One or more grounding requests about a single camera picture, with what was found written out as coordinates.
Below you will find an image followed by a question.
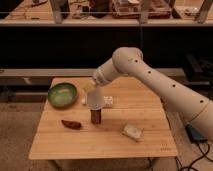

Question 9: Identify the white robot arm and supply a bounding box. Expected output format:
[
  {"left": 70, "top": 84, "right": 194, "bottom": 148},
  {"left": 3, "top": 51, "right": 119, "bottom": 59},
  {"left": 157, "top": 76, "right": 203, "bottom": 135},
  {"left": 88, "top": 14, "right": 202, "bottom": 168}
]
[{"left": 84, "top": 47, "right": 213, "bottom": 142}]

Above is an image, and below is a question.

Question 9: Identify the white patterned box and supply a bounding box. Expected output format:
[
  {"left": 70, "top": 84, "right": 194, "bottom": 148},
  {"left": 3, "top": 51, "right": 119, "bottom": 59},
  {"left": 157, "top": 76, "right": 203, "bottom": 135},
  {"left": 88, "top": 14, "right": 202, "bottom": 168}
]
[{"left": 104, "top": 96, "right": 113, "bottom": 108}]

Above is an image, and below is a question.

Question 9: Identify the green bowl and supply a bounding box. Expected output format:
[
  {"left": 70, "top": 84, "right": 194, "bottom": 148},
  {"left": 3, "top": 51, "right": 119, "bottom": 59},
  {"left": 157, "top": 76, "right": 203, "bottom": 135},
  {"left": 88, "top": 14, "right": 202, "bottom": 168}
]
[{"left": 47, "top": 82, "right": 78, "bottom": 108}]

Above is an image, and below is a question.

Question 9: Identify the brown chili pepper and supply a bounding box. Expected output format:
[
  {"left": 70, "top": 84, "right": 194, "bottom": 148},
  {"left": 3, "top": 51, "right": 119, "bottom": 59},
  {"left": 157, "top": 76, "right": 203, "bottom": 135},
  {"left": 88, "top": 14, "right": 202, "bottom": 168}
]
[{"left": 62, "top": 120, "right": 82, "bottom": 130}]

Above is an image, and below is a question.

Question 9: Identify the wooden folding table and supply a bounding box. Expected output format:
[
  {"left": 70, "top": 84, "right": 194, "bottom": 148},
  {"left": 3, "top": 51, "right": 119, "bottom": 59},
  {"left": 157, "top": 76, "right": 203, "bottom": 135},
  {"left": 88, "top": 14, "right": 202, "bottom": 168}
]
[{"left": 29, "top": 77, "right": 177, "bottom": 160}]

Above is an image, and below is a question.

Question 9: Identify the background metal shelf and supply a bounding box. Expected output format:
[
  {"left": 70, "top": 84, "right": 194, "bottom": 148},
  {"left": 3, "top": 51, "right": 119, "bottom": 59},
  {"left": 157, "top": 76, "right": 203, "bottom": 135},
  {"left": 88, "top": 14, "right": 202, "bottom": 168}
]
[{"left": 0, "top": 0, "right": 213, "bottom": 27}]

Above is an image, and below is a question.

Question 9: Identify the black foot pedal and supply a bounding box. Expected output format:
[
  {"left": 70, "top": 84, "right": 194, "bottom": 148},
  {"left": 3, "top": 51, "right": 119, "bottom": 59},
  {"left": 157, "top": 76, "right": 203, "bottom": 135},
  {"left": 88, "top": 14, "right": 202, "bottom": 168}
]
[{"left": 185, "top": 124, "right": 207, "bottom": 143}]

